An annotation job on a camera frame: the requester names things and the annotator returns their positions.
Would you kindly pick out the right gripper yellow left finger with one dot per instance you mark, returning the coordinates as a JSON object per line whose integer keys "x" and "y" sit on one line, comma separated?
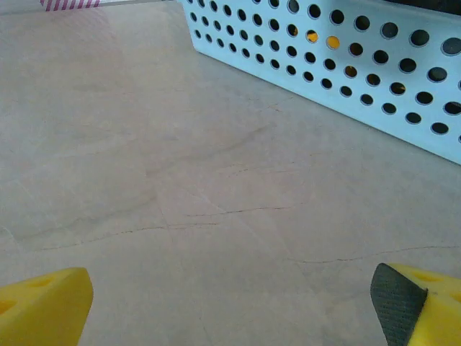
{"x": 39, "y": 310}

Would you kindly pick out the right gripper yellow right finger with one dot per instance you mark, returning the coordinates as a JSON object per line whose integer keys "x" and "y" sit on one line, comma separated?
{"x": 432, "y": 313}

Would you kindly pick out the light blue perforated plastic basket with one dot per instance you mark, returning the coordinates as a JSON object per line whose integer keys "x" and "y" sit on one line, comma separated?
{"x": 374, "y": 116}

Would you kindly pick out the mustard yellow t-shirt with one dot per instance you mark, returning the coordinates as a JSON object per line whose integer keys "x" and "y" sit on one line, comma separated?
{"x": 333, "y": 42}

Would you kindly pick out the plaid backdrop cloth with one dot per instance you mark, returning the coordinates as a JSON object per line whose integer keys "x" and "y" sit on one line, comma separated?
{"x": 68, "y": 3}

